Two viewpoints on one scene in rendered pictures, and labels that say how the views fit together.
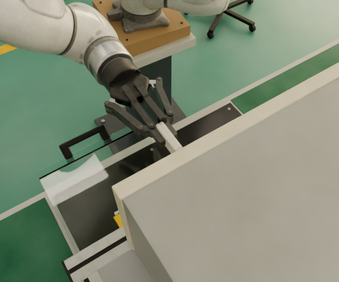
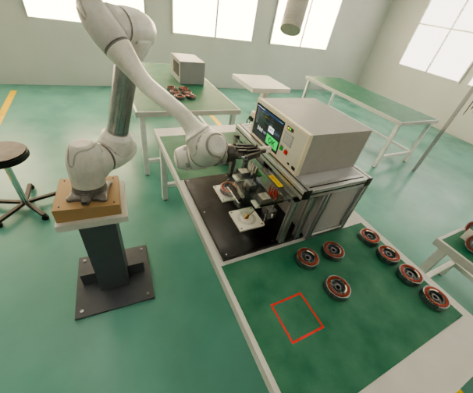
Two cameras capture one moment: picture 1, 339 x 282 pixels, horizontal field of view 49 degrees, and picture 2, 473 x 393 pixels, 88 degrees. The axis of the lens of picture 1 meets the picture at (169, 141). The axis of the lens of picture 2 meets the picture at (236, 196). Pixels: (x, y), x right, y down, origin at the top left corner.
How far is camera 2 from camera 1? 1.12 m
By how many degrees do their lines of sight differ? 58
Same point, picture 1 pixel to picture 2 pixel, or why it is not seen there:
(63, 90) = (8, 352)
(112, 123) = (89, 303)
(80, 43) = not seen: hidden behind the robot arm
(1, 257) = (257, 289)
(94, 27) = not seen: hidden behind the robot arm
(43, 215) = (232, 267)
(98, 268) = (305, 184)
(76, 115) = (56, 338)
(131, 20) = (100, 192)
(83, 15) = not seen: hidden behind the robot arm
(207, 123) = (194, 189)
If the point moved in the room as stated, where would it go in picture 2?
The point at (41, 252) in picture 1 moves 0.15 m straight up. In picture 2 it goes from (255, 269) to (262, 249)
